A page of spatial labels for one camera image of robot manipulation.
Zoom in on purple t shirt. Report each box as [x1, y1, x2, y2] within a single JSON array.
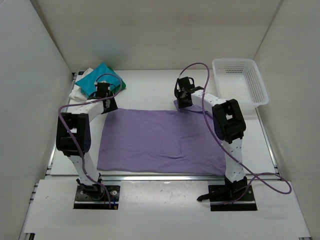
[[97, 105, 226, 176]]

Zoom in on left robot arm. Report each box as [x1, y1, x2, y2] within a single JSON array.
[[56, 82, 118, 199]]

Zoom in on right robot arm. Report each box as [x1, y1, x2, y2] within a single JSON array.
[[174, 77, 247, 200]]

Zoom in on teal folded t shirt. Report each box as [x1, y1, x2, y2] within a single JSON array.
[[75, 63, 121, 97]]

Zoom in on green folded t shirt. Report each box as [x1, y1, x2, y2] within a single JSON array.
[[107, 66, 126, 94]]

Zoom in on white folded t shirt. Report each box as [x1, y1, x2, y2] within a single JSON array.
[[69, 67, 96, 103]]

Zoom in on white plastic basket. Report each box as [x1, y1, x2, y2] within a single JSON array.
[[212, 58, 269, 111]]

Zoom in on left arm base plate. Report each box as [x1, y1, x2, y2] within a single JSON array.
[[73, 182, 121, 210]]

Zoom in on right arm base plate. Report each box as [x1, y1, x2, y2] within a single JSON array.
[[197, 177, 258, 212]]

